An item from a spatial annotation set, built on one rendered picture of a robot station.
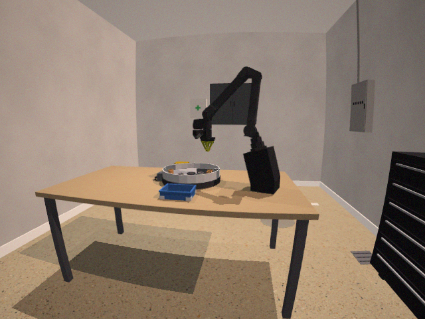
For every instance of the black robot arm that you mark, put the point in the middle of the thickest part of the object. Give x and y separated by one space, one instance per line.
249 130

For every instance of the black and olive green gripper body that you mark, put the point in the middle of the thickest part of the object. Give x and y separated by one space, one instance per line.
208 139

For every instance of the blue crate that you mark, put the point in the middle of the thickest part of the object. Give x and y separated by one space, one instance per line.
176 192

